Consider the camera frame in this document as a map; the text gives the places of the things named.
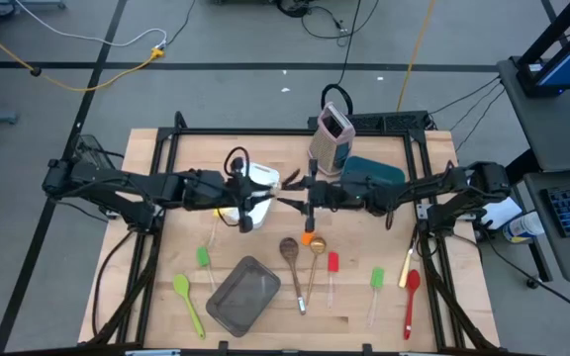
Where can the grey desk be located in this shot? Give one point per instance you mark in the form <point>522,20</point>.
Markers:
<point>537,128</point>

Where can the white plastic bottle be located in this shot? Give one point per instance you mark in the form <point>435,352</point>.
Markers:
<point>522,227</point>

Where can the yellow silicone spatula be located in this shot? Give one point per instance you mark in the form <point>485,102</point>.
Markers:
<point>221,213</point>

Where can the black mesh box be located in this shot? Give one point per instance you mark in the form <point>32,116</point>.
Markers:
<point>92,148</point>

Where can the black monitor stand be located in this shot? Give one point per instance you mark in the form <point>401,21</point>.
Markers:
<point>552,33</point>

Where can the white plastic bin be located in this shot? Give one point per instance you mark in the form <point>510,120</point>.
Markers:
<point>264,217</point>

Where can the black aluminium table frame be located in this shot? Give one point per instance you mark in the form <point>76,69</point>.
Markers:
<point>290,132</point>

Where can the teal plastic bin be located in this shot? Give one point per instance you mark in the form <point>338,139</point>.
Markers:
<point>369,165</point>

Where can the red silicone spatula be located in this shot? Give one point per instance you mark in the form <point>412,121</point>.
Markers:
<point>333,262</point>

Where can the grey translucent plastic bin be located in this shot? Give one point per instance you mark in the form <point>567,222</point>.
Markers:
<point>243,296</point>

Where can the black desk leg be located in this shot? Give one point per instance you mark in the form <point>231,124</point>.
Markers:
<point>525,165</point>

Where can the red silicone spoon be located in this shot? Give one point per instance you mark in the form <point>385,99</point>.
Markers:
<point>412,279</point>

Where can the green silicone spatula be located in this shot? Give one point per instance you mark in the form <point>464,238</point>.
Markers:
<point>377,277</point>
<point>203,256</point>

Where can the green silicone spoon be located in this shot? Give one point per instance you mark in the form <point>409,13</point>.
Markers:
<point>182,287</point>

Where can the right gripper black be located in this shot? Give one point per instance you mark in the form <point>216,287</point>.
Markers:
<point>324,194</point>

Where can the gold metal spoon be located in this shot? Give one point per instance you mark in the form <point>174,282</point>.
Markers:
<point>317,245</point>

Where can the black round base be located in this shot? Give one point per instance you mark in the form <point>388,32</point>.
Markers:
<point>292,6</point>

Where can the pink metal box grater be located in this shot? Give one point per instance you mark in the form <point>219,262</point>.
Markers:
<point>329,143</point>

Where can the white paper sheet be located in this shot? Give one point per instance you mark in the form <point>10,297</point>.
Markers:
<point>503,212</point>

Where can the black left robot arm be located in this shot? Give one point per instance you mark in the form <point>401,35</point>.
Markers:
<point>117,183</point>

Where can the dark wooden spoon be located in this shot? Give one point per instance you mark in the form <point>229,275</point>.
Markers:
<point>289,248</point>

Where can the black desk foot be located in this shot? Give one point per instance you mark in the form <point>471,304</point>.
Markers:
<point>541,262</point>

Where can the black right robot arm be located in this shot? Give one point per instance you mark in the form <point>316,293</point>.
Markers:
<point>438,190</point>

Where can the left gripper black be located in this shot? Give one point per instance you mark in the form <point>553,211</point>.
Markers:
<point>243,195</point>

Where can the orange silicone spatula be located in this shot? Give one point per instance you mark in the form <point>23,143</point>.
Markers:
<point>307,239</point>

